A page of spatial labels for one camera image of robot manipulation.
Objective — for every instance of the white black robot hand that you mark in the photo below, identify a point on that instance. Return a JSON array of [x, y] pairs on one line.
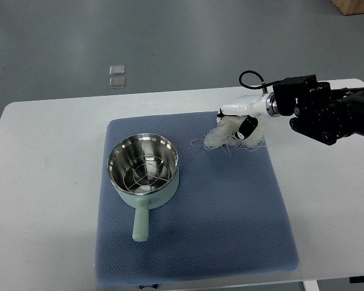
[[249, 108]]

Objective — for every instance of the white vermicelli noodle bundle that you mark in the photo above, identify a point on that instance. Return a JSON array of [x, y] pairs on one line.
[[220, 138]]

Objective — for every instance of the mint green steel pot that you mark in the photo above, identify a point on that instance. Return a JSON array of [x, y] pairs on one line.
[[126, 151]]

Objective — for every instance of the blue quilted mat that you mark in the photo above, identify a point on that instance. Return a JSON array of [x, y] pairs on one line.
[[226, 218]]

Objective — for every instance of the wooden box corner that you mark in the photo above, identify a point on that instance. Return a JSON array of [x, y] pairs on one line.
[[349, 7]]

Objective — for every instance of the upper floor metal plate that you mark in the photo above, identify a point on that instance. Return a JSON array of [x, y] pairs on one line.
[[117, 70]]

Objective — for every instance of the white table leg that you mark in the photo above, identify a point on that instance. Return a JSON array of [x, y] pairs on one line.
[[310, 285]]

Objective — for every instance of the black table control panel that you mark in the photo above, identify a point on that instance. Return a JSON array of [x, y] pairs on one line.
[[356, 279]]

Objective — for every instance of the blue label under mat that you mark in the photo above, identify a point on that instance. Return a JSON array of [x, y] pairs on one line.
[[154, 286]]

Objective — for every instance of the wire steaming rack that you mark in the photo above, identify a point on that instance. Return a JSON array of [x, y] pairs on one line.
[[146, 174]]

